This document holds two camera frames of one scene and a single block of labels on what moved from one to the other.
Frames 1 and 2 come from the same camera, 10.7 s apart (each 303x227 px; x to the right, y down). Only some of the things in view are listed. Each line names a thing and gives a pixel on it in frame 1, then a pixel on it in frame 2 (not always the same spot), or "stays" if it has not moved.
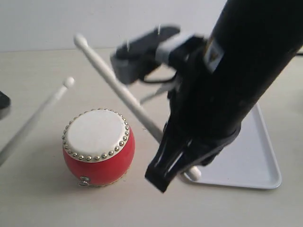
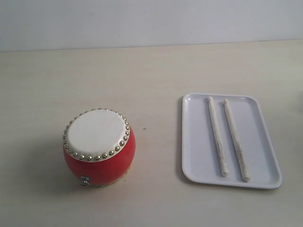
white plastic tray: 248,161 stays
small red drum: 98,145 stays
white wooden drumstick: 194,172 → 246,175
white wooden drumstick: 33,120 → 222,157
